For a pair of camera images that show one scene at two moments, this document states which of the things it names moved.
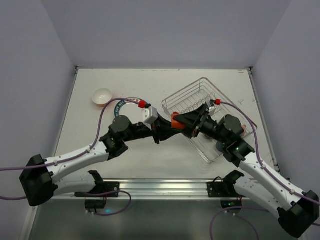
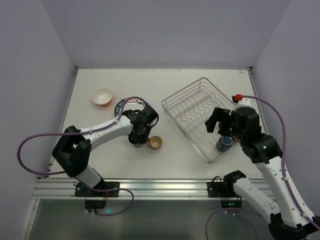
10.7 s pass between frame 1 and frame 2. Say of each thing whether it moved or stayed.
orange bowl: stayed
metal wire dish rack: stayed
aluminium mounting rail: stayed
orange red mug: moved
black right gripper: moved
